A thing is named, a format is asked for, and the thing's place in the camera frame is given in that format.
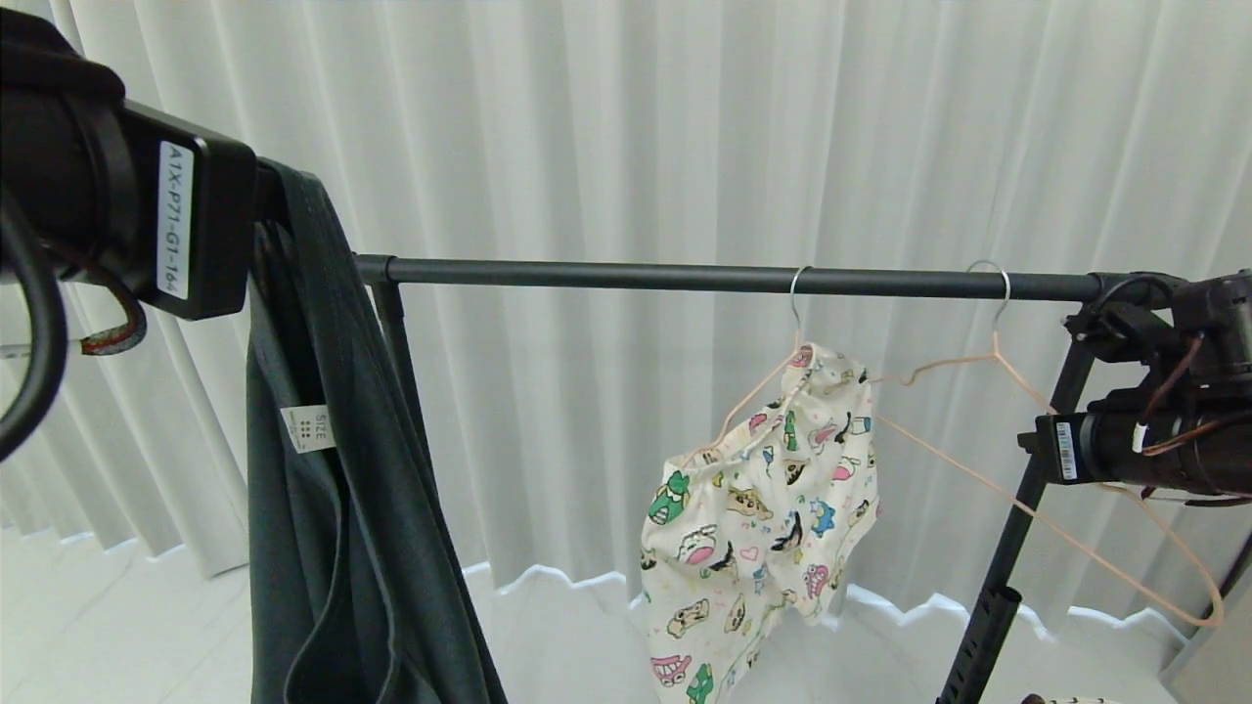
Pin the dark grey garment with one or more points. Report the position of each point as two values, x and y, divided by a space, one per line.
372 489

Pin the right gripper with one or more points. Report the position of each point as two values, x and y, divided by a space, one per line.
1115 450

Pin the cream printed shorts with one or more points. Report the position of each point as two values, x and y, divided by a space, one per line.
753 548

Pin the white laundry basket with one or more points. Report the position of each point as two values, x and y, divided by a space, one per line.
1066 700

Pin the pink clothes hanger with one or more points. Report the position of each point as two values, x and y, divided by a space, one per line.
794 313
995 344

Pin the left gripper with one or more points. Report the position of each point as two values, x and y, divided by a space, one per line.
98 196

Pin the black clothes rack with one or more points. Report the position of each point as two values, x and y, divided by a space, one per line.
636 276

